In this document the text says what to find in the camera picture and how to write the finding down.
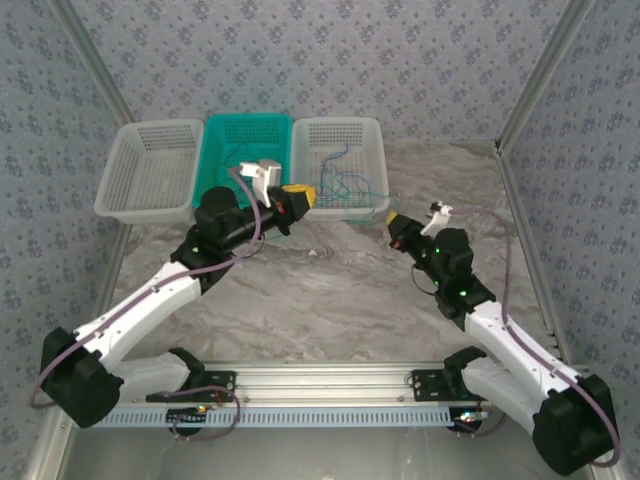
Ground green thin cable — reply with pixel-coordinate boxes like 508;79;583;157
344;192;409;229
209;141;261;189

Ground blue thin cable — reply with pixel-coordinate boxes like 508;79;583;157
317;142;386;207

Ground teal perforated plastic basket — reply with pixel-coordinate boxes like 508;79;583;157
191;113;294;209

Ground black thin cable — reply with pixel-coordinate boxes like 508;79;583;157
410;263;441;297

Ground left arm mauve cable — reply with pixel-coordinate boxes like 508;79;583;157
27;167;266;409

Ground white perforated plastic basket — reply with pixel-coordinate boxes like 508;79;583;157
289;116;391;224
93;118;206;226

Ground grey metal base plate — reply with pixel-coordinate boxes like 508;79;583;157
29;425;626;480

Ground aluminium frame post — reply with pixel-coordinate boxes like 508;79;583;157
493;0;599;156
49;0;132;126

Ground arm mauve cable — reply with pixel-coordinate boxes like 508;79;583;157
447;206;624;469
27;167;266;409

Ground white slotted cable duct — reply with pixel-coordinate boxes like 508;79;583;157
93;404;465;431

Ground right arm mauve cable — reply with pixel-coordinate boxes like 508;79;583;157
447;206;624;469

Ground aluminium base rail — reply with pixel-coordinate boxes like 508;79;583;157
144;360;482;406

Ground mauve base cable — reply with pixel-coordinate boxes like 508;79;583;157
452;399;507;439
144;384;244;444

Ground aluminium frame rail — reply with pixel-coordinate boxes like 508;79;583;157
24;219;132;480
494;145;572;361

